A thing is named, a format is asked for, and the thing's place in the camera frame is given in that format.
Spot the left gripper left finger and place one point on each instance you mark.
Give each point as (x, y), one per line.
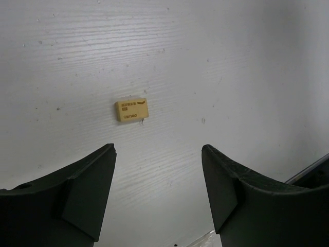
(63, 208)

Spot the yellow eraser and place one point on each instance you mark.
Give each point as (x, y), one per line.
(132, 110)

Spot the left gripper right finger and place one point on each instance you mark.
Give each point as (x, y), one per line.
(251, 209)

